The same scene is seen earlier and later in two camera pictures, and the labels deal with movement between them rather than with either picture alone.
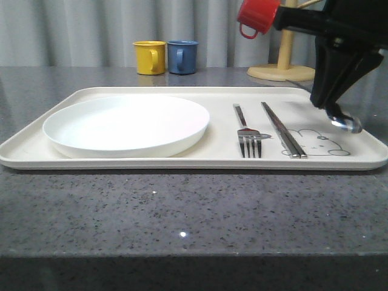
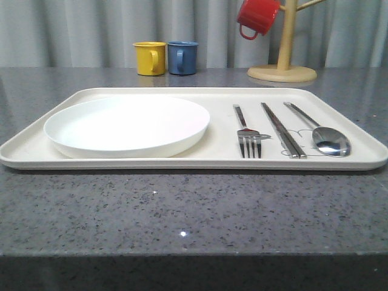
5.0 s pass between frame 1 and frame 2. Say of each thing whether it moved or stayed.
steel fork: stayed
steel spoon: moved
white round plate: stayed
